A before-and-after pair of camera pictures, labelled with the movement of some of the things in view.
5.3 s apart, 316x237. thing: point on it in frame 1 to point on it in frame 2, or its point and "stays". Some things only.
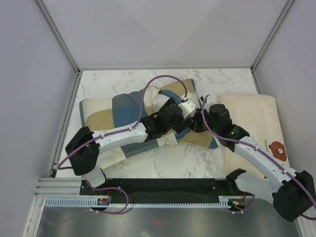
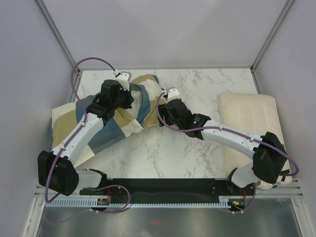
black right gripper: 196,122 to 163,111
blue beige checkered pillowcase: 102,113 to 144,112
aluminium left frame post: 58,35 stays
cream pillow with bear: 256,115 stays
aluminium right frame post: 283,12 stays
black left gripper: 178,127 to 127,105
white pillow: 153,99 to 134,112
